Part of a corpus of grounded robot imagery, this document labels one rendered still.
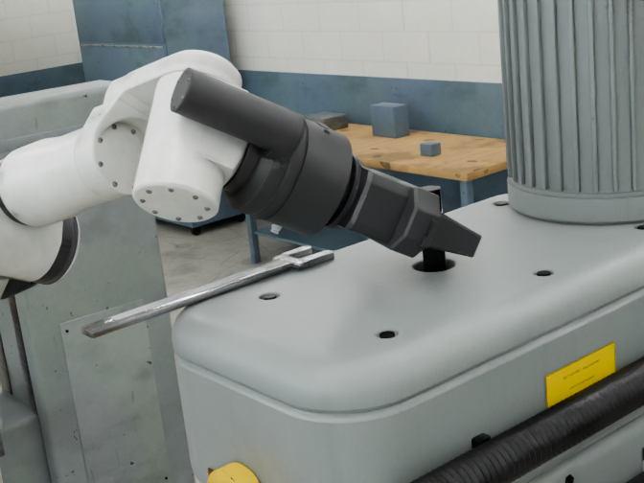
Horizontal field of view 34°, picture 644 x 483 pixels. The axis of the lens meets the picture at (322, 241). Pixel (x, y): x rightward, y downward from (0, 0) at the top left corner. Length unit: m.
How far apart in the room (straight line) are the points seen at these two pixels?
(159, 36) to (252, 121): 7.39
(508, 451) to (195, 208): 0.29
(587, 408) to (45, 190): 0.47
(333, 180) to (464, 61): 5.90
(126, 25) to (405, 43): 2.47
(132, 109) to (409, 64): 6.21
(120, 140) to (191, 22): 7.35
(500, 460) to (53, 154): 0.43
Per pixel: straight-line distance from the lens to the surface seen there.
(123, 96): 0.87
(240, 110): 0.78
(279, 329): 0.82
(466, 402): 0.80
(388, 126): 6.81
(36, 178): 0.92
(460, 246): 0.90
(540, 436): 0.82
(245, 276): 0.93
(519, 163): 1.05
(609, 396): 0.89
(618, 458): 1.00
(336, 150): 0.84
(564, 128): 1.01
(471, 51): 6.66
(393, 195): 0.85
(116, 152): 0.88
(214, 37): 8.34
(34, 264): 1.00
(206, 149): 0.79
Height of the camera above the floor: 2.18
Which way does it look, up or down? 16 degrees down
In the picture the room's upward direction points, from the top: 6 degrees counter-clockwise
